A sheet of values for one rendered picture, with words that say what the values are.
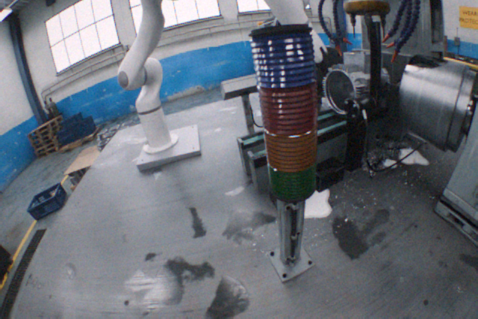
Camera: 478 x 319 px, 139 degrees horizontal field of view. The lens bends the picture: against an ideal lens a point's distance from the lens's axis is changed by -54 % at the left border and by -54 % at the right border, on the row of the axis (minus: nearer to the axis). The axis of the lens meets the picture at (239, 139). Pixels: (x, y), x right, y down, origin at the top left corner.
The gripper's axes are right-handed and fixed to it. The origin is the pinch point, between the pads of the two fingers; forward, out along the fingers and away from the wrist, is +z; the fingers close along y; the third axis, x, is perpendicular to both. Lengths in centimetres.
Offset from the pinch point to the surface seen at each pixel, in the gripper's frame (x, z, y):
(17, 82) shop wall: -464, -454, -552
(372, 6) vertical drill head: 23.7, -11.9, 12.6
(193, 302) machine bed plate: -66, -5, 37
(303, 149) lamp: -32, -20, 39
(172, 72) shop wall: -71, -14, -561
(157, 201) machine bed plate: -73, -8, 1
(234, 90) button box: -27.2, -11.1, -14.8
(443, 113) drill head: 1.7, 5.6, 41.4
